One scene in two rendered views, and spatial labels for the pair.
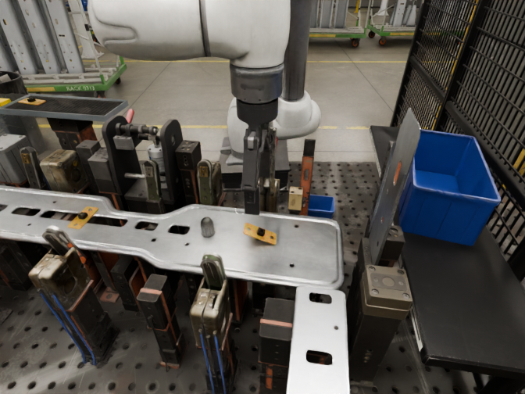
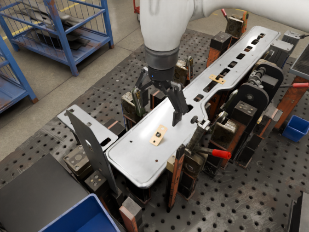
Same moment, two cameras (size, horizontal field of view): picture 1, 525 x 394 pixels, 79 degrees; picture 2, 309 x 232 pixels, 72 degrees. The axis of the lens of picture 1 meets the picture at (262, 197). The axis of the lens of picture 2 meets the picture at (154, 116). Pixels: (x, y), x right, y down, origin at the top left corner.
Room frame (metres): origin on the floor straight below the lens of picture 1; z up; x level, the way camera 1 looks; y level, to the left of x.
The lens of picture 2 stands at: (0.78, -0.42, 1.69)
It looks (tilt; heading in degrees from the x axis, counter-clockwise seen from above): 49 degrees down; 121
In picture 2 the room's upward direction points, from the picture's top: straight up
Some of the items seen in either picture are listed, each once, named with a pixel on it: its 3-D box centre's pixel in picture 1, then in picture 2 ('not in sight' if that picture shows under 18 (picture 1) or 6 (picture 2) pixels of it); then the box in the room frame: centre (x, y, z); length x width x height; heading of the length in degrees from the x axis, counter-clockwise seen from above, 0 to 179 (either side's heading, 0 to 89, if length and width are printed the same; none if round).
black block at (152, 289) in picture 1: (166, 326); (157, 114); (0.41, 0.23, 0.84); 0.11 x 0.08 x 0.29; 170
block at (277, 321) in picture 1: (276, 352); (118, 145); (0.35, -0.03, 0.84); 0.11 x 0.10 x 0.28; 170
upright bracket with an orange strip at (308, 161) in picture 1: (301, 217); (174, 185); (0.69, -0.11, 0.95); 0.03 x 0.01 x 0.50; 80
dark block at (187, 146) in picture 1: (196, 202); (230, 140); (0.80, 0.21, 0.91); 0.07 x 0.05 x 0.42; 170
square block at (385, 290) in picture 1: (369, 332); (90, 179); (0.38, -0.24, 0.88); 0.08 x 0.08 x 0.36; 80
